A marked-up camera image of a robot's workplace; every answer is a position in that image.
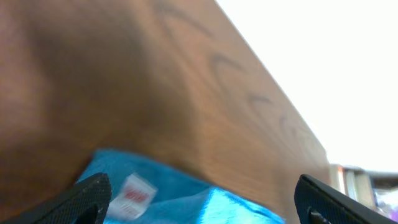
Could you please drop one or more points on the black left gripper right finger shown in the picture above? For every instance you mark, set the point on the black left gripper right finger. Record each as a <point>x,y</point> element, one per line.
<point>317,202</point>

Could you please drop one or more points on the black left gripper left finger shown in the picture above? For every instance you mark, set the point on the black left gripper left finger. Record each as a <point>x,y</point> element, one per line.
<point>86,202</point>

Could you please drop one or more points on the blue microfiber cloth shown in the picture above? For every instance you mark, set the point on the blue microfiber cloth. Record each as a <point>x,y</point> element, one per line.
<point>180,198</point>

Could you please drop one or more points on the white cloth care label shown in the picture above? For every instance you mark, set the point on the white cloth care label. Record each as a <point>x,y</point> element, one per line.
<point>133,199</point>

